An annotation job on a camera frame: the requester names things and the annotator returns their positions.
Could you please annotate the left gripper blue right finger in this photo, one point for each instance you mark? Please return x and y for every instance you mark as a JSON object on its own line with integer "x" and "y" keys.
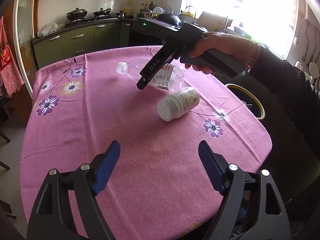
{"x": 215, "y": 166}

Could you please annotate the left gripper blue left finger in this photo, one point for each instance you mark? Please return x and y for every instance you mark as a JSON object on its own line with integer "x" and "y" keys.
{"x": 103, "y": 166}

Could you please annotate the clear plastic water bottle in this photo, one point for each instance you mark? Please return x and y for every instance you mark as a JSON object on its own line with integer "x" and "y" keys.
{"x": 170, "y": 77}

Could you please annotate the white pill bottle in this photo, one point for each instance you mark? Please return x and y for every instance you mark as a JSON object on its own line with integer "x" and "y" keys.
{"x": 175, "y": 105}

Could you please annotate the green kitchen cabinets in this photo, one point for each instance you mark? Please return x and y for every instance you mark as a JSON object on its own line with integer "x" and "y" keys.
{"x": 86, "y": 37}

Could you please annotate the yellow rimmed trash bin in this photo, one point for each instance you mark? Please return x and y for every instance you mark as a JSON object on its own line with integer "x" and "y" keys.
{"x": 248, "y": 99}

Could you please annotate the right hand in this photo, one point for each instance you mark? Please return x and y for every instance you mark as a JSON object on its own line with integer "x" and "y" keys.
{"x": 244, "y": 50}

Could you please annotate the large black wok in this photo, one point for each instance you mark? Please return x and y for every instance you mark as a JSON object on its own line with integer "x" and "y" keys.
{"x": 170, "y": 19}

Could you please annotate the wooden cutting board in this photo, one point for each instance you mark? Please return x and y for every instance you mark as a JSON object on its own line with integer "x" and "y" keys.
{"x": 213, "y": 22}

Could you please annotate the pink floral tablecloth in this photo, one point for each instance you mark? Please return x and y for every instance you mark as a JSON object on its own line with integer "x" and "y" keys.
{"x": 159, "y": 188}

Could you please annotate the small black pan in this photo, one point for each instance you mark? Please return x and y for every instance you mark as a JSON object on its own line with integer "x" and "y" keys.
{"x": 102, "y": 13}

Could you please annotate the black wok with lid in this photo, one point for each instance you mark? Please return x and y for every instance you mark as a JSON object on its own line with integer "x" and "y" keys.
{"x": 76, "y": 14}

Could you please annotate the white plastic bag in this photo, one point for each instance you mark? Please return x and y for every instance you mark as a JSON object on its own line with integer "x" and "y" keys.
{"x": 50, "y": 28}

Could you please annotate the red checkered apron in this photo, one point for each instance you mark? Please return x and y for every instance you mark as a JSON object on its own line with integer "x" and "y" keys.
{"x": 11, "y": 79}

